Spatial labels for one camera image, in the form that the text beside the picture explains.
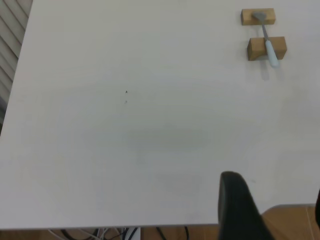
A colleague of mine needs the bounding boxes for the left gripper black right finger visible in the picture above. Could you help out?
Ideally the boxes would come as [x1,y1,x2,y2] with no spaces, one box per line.
[315,186,320,222]

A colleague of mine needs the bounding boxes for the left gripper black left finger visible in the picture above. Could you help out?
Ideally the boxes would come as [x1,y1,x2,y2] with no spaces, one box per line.
[217,171,278,240]

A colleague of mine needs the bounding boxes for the white cable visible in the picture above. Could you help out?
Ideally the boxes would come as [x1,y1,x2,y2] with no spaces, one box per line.
[47,227,122,240]

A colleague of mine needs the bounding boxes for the flat rectangular wooden block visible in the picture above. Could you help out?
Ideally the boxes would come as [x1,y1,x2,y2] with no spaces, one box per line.
[241,8,277,27]

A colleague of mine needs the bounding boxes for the white power strip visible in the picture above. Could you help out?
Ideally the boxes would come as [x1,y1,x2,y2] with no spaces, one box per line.
[124,227,141,240]

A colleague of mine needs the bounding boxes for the arched wooden block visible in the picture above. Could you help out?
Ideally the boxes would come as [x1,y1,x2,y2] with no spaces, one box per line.
[247,36,287,62]

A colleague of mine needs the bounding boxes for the black cable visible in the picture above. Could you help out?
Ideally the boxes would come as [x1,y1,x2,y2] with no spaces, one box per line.
[60,228,85,240]
[156,226,189,240]

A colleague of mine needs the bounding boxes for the spoon with pale blue handle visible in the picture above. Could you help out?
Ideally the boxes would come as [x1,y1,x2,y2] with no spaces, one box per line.
[251,11,280,68]

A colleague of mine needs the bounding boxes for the white slatted window blind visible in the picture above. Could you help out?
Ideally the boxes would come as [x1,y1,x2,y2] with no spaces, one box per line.
[0,0,34,131]

